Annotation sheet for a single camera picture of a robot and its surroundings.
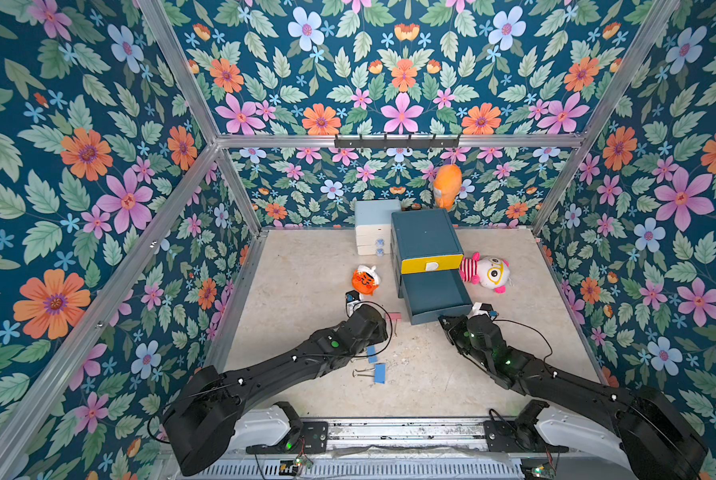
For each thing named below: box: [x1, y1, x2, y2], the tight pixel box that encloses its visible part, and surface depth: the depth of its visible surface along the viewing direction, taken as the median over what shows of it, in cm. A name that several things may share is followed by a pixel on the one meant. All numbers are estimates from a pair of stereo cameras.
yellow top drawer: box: [401, 254, 464, 275], surface depth 87 cm
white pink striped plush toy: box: [460, 252, 511, 293], surface depth 101 cm
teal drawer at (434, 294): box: [402, 269, 473, 325], surface depth 90 cm
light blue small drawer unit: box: [355, 199, 402, 256], surface depth 107 cm
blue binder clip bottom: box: [352, 363, 387, 384], surface depth 86 cm
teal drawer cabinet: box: [390, 208, 463, 299], surface depth 88 cm
